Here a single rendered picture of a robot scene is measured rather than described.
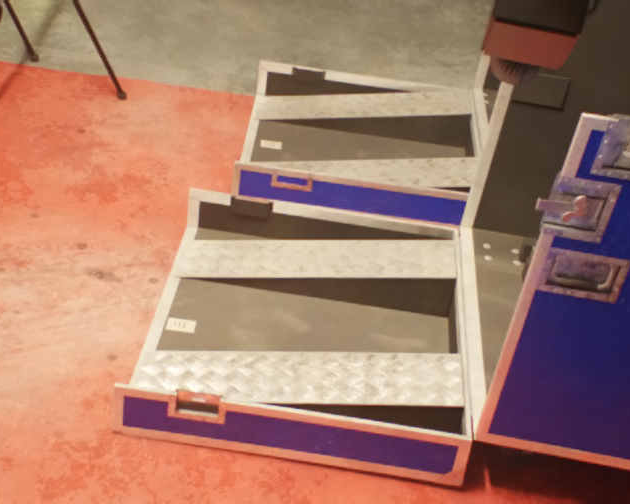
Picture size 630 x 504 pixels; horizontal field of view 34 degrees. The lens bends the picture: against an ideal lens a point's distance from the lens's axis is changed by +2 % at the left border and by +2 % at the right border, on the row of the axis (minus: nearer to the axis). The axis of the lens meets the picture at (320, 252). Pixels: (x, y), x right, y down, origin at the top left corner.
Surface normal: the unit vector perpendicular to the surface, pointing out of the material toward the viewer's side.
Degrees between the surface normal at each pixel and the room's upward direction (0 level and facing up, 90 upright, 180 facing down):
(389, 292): 90
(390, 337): 1
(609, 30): 90
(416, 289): 90
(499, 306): 0
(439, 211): 90
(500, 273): 0
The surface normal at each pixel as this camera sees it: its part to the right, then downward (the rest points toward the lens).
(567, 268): -0.08, 0.55
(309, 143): 0.13, -0.82
